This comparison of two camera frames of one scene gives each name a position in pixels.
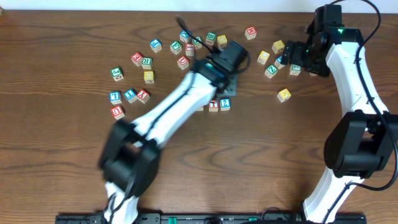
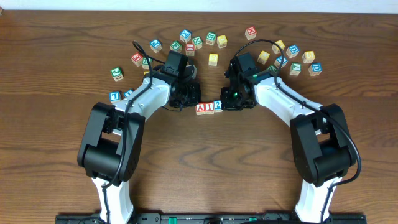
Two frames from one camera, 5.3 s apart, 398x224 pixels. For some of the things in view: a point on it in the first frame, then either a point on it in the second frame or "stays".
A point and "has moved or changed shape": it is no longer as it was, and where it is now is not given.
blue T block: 130,95 stays
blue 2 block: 225,104 has moved or changed shape
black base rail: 214,219 stays
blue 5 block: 278,63 stays
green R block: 147,63 stays
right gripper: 290,53 → 230,99
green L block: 295,70 stays
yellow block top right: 278,46 stays
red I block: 213,106 has moved or changed shape
